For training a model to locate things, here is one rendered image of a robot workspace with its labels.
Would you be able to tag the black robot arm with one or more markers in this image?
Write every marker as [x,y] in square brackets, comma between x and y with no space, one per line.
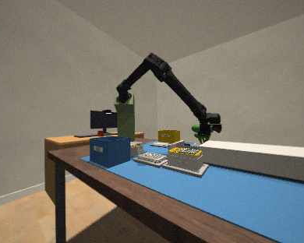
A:
[158,66]

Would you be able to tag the blue bench mat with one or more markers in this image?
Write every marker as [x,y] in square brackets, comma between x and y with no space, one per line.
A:
[269,206]

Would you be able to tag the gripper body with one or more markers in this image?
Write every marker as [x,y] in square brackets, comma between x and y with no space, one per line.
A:
[201,132]

